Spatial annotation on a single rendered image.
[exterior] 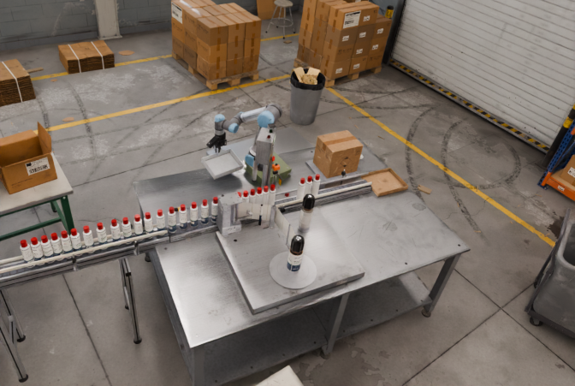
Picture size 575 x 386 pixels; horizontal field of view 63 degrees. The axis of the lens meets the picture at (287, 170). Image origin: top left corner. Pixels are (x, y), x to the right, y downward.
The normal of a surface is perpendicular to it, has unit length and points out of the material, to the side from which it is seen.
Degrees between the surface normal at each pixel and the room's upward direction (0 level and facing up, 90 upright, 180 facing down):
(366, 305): 3
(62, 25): 90
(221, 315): 0
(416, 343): 0
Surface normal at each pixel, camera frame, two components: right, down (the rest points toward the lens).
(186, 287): 0.11, -0.79
